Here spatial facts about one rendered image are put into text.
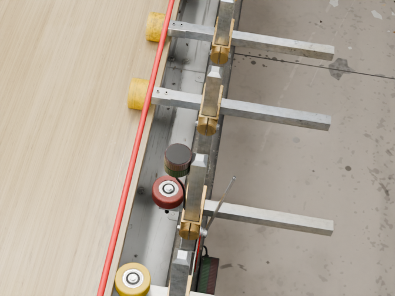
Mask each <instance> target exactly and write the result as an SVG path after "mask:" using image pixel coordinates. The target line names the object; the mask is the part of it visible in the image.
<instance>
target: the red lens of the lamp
mask: <svg viewBox="0 0 395 296"><path fill-rule="evenodd" d="M175 144H181V143H175ZM172 145H174V144H172ZM172 145H170V146H172ZM182 145H184V144H182ZM170 146H168V147H167V148H166V150H165V156H164V162H165V165H166V166H167V167H168V168H169V169H171V170H173V171H184V170H186V169H187V168H188V167H189V166H190V164H191V160H192V152H191V150H190V148H188V147H187V146H186V145H184V146H186V147H187V148H188V149H189V151H190V156H191V157H190V159H189V160H188V162H186V163H184V164H181V165H178V164H177V165H176V164H173V163H171V162H170V161H169V160H167V157H166V151H167V149H168V148H169V147H170Z"/></svg>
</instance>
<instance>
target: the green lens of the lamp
mask: <svg viewBox="0 0 395 296"><path fill-rule="evenodd" d="M163 166H164V170H165V172H166V173H167V174H168V175H170V176H171V177H175V178H180V177H184V176H186V175H187V174H188V173H189V171H190V166H189V167H188V168H187V169H186V170H184V171H173V170H171V169H169V168H168V167H167V166H166V165H165V162H164V165H163Z"/></svg>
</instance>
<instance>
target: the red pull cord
mask: <svg viewBox="0 0 395 296"><path fill-rule="evenodd" d="M174 2H175V0H169V4H168V8H167V11H166V16H165V21H164V24H163V28H162V33H161V36H160V40H159V44H158V49H157V52H156V56H155V61H154V64H153V69H152V73H151V76H150V81H149V85H148V89H147V92H146V97H145V101H144V104H143V109H142V114H141V117H140V121H139V126H138V130H137V133H136V137H135V142H134V145H133V149H132V154H131V157H130V162H129V166H128V170H127V174H126V178H125V182H124V185H123V190H122V194H121V198H120V202H119V207H118V211H117V214H116V218H115V223H114V226H113V230H112V235H111V240H110V243H109V247H108V252H107V255H106V259H105V263H104V266H103V271H102V275H101V280H100V283H99V288H98V292H97V295H96V296H104V293H105V288H106V284H107V280H108V276H109V272H110V268H111V264H112V259H113V255H114V251H115V247H116V242H117V239H118V234H119V230H120V225H121V222H122V217H123V213H124V210H125V205H126V201H127V198H128V193H129V188H130V184H131V181H132V176H133V171H134V168H135V164H136V159H137V156H138V151H139V146H140V142H141V139H142V135H143V130H144V127H145V122H146V118H147V114H148V110H149V105H150V100H151V97H152V93H153V88H154V85H155V80H156V76H157V73H158V68H159V64H160V59H161V56H162V51H163V47H164V44H165V39H166V34H167V31H168V27H169V22H170V17H171V14H172V9H173V5H174Z"/></svg>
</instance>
